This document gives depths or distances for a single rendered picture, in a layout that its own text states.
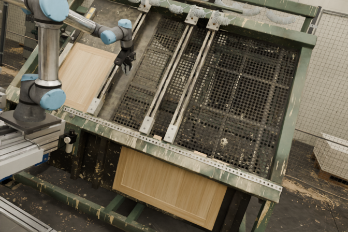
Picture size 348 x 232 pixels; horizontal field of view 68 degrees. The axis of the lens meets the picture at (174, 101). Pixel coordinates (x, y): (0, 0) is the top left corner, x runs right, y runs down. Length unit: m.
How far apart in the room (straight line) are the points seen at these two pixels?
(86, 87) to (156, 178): 0.94
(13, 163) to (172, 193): 1.28
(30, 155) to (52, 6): 0.68
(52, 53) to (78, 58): 1.11
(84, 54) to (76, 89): 0.34
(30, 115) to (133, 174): 1.08
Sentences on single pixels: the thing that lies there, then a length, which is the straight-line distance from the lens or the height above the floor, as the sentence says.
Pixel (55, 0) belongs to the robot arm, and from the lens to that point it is 1.23.
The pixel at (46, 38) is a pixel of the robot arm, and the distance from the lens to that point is 1.27.
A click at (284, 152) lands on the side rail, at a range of 1.92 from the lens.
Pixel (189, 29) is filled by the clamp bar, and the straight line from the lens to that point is 2.26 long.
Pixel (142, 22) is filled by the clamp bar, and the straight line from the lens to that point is 2.36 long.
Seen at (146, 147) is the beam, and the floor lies 0.84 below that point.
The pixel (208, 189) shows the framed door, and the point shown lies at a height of 0.58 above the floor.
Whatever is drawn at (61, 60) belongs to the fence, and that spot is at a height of 1.18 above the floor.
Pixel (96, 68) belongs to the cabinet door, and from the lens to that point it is 2.26.
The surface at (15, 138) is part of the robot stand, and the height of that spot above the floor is 0.98.
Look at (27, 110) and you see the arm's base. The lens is 1.48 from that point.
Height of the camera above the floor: 1.64
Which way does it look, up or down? 14 degrees down
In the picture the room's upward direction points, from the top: 15 degrees clockwise
